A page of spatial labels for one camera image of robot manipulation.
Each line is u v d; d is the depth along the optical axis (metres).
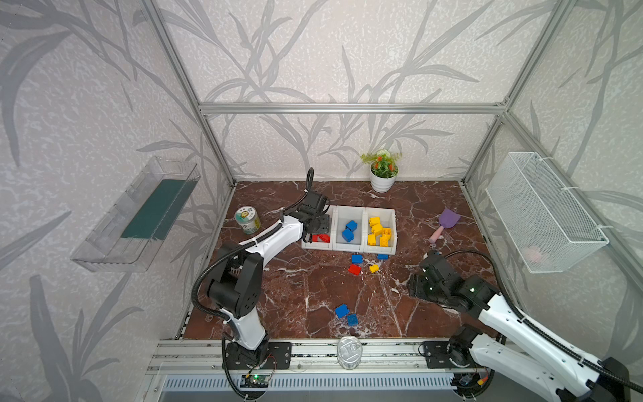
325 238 0.97
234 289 0.47
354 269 0.91
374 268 0.92
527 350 0.46
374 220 1.02
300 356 0.75
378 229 1.01
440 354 0.74
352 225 1.02
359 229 1.00
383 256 0.93
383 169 1.05
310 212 0.70
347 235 1.00
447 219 1.03
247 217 0.98
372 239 0.96
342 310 0.82
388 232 0.98
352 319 0.79
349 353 0.70
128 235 0.63
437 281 0.61
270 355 0.73
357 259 0.94
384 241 0.97
